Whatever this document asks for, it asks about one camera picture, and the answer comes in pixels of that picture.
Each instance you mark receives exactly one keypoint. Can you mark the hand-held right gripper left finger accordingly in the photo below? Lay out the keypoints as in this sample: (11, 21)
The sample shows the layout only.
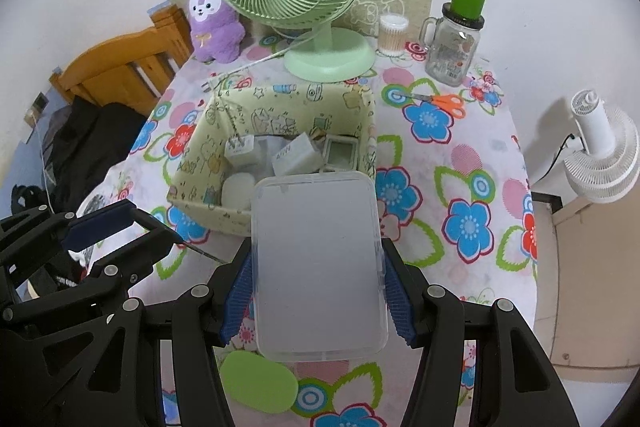
(237, 302)

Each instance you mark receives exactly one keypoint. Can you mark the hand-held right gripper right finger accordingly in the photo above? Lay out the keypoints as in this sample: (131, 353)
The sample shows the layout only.
(400, 307)

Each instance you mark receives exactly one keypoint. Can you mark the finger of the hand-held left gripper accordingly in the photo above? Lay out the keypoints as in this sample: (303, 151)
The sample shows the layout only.
(100, 224)
(150, 247)

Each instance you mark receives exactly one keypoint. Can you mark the thin metal rod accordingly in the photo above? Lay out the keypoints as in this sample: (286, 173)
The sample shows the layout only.
(205, 254)

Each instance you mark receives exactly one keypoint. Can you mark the clear plastic box lid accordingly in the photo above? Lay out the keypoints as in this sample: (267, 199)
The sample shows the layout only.
(315, 257)

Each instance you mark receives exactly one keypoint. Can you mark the cartoon print storage box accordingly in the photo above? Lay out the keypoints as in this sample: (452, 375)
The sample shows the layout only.
(200, 157)

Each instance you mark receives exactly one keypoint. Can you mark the white wall charger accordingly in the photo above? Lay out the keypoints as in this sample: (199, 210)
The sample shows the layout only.
(240, 153)

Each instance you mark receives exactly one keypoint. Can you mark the white remote control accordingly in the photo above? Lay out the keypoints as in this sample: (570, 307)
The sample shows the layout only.
(340, 152)

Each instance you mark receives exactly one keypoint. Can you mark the black clothing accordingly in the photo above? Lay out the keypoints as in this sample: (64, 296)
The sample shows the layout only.
(85, 142)

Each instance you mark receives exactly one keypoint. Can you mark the white oval case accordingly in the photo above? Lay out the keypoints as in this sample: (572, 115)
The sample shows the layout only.
(237, 192)

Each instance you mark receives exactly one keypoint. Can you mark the floral tablecloth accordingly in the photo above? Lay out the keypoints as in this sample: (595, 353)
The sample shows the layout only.
(450, 167)

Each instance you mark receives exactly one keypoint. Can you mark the wooden chair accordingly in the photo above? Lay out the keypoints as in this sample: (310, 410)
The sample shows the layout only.
(110, 72)

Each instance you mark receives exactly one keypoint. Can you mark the white charger grey print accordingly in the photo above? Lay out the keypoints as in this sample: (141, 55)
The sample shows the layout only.
(295, 154)

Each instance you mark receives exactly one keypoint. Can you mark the black flat object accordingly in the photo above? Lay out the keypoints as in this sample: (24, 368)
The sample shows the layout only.
(547, 202)

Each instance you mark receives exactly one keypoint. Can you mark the beige cabinet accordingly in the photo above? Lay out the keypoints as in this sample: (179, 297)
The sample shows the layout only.
(590, 282)

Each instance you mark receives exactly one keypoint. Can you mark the purple plush toy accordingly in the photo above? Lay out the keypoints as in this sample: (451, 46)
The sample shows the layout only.
(215, 27)

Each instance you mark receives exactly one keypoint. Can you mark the white floor fan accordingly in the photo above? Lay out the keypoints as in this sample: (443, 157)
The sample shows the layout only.
(600, 147)

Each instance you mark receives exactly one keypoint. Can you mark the glass mug jar green lid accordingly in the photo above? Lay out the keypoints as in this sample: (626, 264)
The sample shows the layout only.
(450, 52)

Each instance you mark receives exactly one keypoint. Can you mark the cotton swab container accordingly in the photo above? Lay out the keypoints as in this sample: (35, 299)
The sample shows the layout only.
(392, 34)

